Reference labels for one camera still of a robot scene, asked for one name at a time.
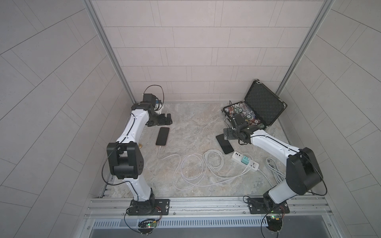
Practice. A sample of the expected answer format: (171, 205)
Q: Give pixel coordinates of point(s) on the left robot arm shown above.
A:
(124, 157)

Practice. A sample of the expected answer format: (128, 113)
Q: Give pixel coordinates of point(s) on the aluminium front rail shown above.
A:
(229, 206)

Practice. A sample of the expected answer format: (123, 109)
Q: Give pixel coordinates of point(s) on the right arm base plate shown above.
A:
(260, 205)

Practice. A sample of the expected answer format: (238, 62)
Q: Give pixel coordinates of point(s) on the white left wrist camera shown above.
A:
(158, 106)

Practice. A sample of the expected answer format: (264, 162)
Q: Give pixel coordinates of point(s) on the black poker chip case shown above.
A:
(260, 107)

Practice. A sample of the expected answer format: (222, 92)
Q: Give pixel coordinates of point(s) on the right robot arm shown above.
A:
(302, 169)

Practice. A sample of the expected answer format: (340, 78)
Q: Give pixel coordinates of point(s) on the green case phone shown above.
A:
(224, 144)

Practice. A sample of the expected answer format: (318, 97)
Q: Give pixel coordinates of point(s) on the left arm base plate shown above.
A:
(149, 208)

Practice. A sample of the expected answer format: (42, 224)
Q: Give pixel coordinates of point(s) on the white power strip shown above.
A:
(245, 160)

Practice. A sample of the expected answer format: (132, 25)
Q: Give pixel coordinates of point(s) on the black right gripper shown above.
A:
(229, 134)

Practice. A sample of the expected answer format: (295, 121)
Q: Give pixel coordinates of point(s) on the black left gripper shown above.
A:
(163, 119)

